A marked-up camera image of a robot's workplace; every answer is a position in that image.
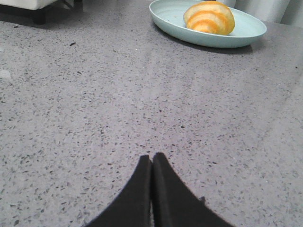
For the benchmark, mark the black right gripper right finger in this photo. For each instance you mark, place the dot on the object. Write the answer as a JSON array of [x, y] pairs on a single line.
[[174, 205]]

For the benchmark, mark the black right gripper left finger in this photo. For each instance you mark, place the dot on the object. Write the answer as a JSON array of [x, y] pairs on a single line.
[[131, 208]]

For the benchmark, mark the golden croissant bread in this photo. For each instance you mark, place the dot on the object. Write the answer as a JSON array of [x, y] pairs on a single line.
[[210, 17]]

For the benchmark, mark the white toaster oven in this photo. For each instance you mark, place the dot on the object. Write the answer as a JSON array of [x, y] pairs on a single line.
[[35, 9]]

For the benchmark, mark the light green plate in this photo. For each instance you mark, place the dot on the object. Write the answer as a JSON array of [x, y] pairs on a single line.
[[168, 16]]

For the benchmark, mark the grey curtain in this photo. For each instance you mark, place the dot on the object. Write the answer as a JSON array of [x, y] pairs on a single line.
[[289, 12]]

